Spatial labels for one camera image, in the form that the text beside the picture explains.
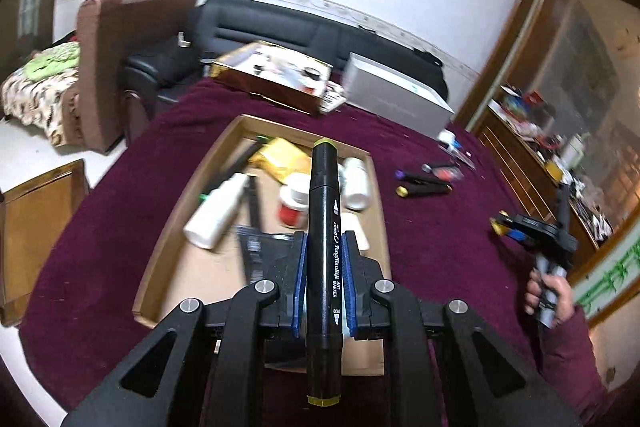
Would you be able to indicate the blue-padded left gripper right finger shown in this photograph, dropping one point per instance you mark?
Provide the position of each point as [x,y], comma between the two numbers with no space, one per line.
[380,309]

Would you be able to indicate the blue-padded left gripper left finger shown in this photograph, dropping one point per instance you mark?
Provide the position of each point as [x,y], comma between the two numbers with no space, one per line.
[257,313]

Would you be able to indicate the black foil pouch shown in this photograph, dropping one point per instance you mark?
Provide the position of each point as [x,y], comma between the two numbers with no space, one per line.
[268,256]

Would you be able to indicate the black marker olive cap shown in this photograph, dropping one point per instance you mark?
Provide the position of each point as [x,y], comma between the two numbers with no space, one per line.
[324,293]

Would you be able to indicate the yellow cylindrical container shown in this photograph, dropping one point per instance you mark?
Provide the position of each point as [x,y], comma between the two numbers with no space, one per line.
[498,224]

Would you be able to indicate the white square charger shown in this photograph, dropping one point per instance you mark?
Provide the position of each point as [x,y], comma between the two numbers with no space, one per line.
[351,223]

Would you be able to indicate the red pill bottle white cap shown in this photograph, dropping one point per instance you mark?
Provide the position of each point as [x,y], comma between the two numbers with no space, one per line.
[293,209]

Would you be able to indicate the white spray bottle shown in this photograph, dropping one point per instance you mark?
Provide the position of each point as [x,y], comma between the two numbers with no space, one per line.
[210,220]

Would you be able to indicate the cardboard tray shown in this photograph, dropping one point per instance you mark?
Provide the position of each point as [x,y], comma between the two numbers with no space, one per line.
[198,253]

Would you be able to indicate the black marker yellow cap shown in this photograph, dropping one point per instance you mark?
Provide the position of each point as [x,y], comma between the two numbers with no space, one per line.
[423,190]

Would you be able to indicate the black comb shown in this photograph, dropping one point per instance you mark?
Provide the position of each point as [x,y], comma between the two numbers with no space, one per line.
[253,203]

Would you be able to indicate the clear case with red item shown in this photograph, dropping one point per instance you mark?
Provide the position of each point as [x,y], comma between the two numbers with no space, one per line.
[443,172]

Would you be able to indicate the black marker purple cap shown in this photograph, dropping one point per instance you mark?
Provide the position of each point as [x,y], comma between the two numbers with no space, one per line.
[418,178]

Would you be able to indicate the green-tipped black pen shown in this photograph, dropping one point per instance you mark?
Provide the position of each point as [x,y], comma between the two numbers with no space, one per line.
[236,166]

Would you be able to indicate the yellow foil packet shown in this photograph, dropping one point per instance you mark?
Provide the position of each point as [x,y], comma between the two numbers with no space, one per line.
[280,158]

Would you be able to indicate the small white bottle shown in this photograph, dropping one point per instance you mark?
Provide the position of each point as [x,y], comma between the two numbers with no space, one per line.
[447,139]

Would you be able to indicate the gold open box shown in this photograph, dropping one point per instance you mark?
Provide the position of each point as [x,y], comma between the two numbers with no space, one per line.
[275,73]

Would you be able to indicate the grey rectangular box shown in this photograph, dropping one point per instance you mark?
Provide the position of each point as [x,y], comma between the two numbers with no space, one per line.
[382,91]

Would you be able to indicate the black leather sofa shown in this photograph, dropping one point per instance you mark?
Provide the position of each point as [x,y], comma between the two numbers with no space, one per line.
[163,72]

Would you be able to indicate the wooden chair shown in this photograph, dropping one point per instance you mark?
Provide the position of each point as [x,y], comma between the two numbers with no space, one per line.
[33,216]

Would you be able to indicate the floral blanket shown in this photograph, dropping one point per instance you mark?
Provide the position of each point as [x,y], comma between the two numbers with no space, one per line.
[44,93]

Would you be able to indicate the brown armchair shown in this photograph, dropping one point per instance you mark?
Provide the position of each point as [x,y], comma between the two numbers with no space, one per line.
[107,32]

